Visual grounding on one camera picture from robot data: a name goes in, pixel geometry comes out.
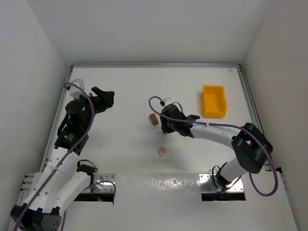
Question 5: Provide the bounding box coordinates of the yellow plastic bin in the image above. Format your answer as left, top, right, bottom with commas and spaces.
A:
201, 85, 227, 118

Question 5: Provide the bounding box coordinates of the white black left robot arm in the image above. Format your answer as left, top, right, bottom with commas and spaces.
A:
10, 83, 115, 231

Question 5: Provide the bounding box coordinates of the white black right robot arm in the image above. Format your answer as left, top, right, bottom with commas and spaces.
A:
160, 98, 273, 189

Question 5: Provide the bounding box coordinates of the brown rectangular wooden block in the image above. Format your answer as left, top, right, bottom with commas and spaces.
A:
149, 114, 158, 126

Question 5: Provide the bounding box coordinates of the helicopter shaped wooden piece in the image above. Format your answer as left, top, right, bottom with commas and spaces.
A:
157, 147, 166, 157

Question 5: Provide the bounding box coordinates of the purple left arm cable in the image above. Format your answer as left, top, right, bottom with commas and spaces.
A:
12, 82, 95, 231

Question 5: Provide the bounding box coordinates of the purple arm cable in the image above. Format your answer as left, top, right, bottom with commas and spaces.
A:
12, 82, 95, 231
148, 96, 279, 197

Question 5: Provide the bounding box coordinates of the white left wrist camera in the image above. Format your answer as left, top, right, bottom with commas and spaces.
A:
67, 79, 85, 99

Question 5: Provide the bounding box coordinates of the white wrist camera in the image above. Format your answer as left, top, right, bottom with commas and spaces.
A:
67, 79, 85, 99
163, 98, 175, 106

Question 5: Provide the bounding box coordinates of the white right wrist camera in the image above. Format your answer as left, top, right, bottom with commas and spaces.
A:
163, 98, 175, 106

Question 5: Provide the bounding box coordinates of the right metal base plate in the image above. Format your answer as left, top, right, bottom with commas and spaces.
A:
199, 173, 244, 194

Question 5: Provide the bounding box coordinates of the metal base plate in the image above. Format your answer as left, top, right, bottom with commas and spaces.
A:
199, 173, 244, 194
84, 173, 116, 194

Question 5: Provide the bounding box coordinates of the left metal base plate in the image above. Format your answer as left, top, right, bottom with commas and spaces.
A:
84, 173, 116, 194

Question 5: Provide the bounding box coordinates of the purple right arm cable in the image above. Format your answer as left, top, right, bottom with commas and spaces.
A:
148, 96, 279, 197

